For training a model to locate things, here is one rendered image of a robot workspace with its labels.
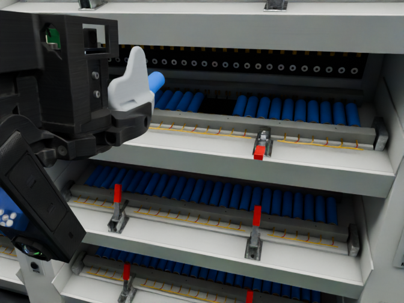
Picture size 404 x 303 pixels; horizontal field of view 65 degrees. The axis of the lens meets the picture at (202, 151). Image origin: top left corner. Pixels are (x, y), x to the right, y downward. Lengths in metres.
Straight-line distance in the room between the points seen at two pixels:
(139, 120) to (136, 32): 0.28
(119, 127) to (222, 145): 0.30
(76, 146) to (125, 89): 0.08
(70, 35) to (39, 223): 0.11
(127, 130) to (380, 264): 0.46
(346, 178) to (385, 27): 0.20
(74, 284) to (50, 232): 0.64
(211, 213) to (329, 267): 0.22
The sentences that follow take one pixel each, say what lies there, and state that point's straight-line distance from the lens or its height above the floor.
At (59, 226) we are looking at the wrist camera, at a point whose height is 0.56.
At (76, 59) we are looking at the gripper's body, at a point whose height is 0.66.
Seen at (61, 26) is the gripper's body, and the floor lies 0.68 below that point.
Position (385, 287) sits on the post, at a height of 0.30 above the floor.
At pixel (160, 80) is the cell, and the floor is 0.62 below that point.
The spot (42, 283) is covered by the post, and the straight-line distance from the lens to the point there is 0.87.
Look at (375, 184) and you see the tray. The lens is 0.51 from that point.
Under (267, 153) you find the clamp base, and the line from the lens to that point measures 0.48.
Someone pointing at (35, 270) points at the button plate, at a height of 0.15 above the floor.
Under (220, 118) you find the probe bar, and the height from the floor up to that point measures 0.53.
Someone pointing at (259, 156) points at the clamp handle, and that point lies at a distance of 0.41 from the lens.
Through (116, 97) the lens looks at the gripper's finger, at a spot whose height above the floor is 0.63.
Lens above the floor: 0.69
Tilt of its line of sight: 24 degrees down
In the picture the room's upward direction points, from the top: straight up
